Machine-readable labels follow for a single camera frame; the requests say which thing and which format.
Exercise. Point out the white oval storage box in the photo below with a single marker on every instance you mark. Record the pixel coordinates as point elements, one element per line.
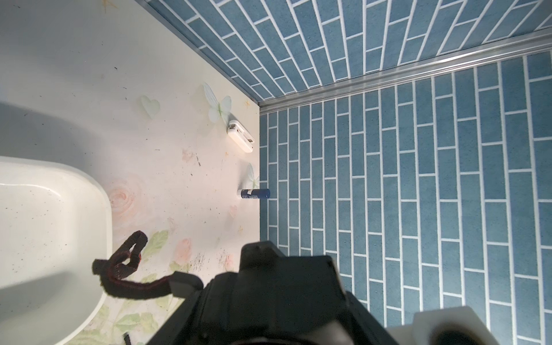
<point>55,221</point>

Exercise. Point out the small black round tape measure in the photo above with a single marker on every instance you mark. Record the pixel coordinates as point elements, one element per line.
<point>272,297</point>

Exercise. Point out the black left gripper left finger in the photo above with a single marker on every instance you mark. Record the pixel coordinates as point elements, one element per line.
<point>177,329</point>

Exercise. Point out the white rectangular device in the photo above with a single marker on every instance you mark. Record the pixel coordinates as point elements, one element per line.
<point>241,136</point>

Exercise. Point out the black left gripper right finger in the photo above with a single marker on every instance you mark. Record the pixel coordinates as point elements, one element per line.
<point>362,326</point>

